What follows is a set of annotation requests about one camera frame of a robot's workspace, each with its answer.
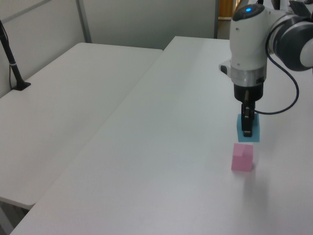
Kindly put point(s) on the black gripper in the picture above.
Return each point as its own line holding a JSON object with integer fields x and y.
{"x": 255, "y": 93}

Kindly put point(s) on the blue foam cube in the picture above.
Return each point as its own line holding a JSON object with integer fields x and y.
{"x": 256, "y": 132}

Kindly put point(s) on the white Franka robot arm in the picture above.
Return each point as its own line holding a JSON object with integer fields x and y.
{"x": 247, "y": 44}

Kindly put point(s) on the pink foam cube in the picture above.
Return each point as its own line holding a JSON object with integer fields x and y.
{"x": 240, "y": 160}

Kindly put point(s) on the orange wooden panel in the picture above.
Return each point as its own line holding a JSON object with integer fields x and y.
{"x": 223, "y": 8}

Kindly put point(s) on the dark curved background object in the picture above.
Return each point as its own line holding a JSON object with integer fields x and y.
{"x": 275, "y": 3}

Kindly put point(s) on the dark keyboard-like device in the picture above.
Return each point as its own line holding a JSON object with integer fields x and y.
{"x": 299, "y": 7}

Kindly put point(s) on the white side table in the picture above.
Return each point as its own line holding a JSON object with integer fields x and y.
{"x": 61, "y": 110}

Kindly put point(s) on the grey metal partition post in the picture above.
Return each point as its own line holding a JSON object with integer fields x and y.
{"x": 216, "y": 19}
{"x": 83, "y": 22}

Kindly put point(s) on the black camera stand pole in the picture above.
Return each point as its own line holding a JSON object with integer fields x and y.
{"x": 12, "y": 63}

